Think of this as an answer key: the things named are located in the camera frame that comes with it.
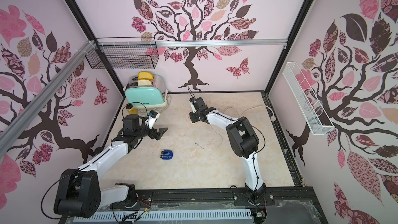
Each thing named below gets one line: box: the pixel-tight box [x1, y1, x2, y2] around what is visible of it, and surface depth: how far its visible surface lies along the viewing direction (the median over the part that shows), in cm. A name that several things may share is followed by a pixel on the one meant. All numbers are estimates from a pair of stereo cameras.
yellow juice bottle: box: [125, 103, 138, 115], surface depth 103 cm
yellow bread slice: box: [137, 71, 154, 81], surface depth 106 cm
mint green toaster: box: [122, 75, 169, 109], surface depth 105 cm
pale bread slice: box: [137, 79, 153, 87], surface depth 102 cm
